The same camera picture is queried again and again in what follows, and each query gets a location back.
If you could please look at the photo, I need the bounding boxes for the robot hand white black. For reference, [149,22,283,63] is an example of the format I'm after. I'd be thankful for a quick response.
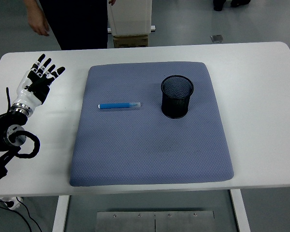
[12,53,66,107]

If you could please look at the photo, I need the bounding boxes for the blue marker with clear cap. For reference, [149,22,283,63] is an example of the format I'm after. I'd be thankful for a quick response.
[97,101,143,111]

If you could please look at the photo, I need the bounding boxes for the person's hand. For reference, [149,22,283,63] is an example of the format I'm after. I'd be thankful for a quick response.
[27,9,50,37]

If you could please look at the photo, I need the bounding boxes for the black mesh pen holder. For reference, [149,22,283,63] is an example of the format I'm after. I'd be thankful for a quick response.
[160,74,195,119]

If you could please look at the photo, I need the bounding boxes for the person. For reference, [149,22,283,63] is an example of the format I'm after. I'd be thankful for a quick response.
[23,0,117,51]

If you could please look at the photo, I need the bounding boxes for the white power strip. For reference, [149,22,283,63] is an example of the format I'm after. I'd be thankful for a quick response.
[0,196,24,210]

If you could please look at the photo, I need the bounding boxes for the brown cardboard box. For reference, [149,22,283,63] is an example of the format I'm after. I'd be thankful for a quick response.
[113,34,149,49]

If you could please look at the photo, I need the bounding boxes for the white table leg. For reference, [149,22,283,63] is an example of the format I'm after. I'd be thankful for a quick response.
[51,195,71,232]
[230,188,252,232]

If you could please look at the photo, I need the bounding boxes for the blue-grey textured mat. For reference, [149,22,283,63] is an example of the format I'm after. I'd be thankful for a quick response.
[69,61,234,187]

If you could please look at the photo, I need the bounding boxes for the grey metal plate with screws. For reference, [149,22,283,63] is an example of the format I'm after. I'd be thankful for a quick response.
[96,210,216,232]

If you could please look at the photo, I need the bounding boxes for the metal floor cover plate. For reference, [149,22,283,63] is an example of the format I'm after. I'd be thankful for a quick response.
[210,34,224,44]

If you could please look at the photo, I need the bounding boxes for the person's feet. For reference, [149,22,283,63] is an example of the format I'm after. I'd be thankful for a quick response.
[212,0,252,12]

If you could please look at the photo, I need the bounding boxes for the black floor cable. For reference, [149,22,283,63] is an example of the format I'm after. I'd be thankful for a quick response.
[0,198,43,232]

